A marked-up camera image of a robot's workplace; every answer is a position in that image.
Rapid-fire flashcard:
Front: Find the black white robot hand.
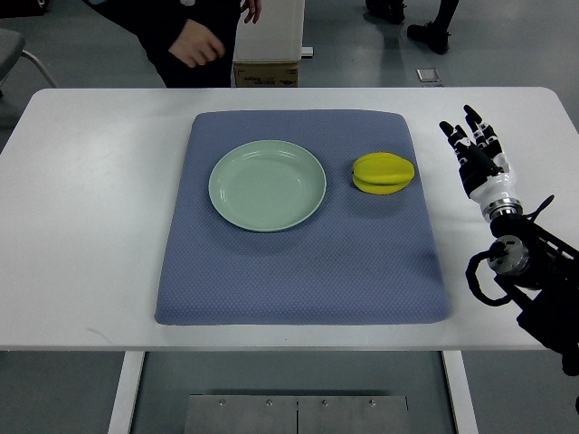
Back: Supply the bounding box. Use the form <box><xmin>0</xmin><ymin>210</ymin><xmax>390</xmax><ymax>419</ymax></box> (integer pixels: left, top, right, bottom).
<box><xmin>440</xmin><ymin>105</ymin><xmax>523</xmax><ymax>222</ymax></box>

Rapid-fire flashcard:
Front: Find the yellow starfruit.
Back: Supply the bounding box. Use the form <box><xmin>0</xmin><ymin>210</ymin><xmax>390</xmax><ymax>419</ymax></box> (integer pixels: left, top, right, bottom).
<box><xmin>352</xmin><ymin>152</ymin><xmax>415</xmax><ymax>195</ymax></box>

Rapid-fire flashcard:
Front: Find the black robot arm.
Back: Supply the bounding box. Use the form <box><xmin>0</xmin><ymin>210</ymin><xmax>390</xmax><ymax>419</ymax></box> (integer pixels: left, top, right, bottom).
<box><xmin>465</xmin><ymin>195</ymin><xmax>578</xmax><ymax>376</ymax></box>

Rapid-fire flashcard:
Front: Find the pale green plate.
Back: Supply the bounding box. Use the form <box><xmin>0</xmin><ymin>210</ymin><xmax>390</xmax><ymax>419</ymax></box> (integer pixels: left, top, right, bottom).
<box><xmin>208</xmin><ymin>140</ymin><xmax>327</xmax><ymax>232</ymax></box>

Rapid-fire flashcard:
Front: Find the floor outlet cover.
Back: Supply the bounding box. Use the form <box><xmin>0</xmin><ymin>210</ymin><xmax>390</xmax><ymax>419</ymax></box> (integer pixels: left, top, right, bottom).
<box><xmin>416</xmin><ymin>68</ymin><xmax>441</xmax><ymax>83</ymax></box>

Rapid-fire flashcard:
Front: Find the black shoe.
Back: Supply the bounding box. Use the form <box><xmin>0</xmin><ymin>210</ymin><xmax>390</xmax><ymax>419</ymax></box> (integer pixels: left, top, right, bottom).
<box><xmin>406</xmin><ymin>23</ymin><xmax>451</xmax><ymax>55</ymax></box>

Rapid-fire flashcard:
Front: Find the blue quilted mat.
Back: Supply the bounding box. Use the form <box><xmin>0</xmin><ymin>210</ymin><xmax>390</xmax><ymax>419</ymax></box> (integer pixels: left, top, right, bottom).
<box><xmin>155</xmin><ymin>109</ymin><xmax>450</xmax><ymax>326</ymax></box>

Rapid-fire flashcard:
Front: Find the white table leg right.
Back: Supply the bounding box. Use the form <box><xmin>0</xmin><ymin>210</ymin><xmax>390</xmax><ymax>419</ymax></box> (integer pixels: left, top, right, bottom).
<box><xmin>441</xmin><ymin>351</ymin><xmax>479</xmax><ymax>434</ymax></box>

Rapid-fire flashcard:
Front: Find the white table leg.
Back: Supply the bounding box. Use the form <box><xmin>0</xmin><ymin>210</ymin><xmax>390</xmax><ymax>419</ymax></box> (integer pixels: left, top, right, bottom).
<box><xmin>441</xmin><ymin>351</ymin><xmax>479</xmax><ymax>434</ymax></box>
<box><xmin>108</xmin><ymin>351</ymin><xmax>145</xmax><ymax>434</ymax></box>

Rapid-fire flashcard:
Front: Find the cardboard box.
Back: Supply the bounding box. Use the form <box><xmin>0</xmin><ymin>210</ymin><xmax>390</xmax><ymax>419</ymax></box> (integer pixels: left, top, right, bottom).
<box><xmin>233</xmin><ymin>61</ymin><xmax>299</xmax><ymax>88</ymax></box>

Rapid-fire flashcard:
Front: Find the person in dark clothes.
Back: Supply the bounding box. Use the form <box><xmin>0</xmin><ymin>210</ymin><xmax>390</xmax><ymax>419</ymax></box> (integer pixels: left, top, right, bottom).
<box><xmin>85</xmin><ymin>0</ymin><xmax>262</xmax><ymax>89</ymax></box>

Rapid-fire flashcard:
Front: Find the white table leg left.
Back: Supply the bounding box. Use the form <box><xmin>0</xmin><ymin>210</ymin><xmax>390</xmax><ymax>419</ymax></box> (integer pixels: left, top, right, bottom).
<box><xmin>108</xmin><ymin>351</ymin><xmax>145</xmax><ymax>434</ymax></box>

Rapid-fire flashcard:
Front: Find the grey chair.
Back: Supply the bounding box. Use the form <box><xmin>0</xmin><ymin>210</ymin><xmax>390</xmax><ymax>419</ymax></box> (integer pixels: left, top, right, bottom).
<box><xmin>1</xmin><ymin>29</ymin><xmax>59</xmax><ymax>89</ymax></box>

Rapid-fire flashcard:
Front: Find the white pedestal column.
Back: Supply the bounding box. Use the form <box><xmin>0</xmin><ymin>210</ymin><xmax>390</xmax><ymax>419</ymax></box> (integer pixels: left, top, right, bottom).
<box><xmin>234</xmin><ymin>0</ymin><xmax>306</xmax><ymax>62</ymax></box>

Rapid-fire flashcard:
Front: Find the metal base plate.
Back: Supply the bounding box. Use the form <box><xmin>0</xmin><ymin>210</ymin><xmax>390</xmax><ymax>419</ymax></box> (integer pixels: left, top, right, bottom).
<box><xmin>184</xmin><ymin>395</ymin><xmax>411</xmax><ymax>433</ymax></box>

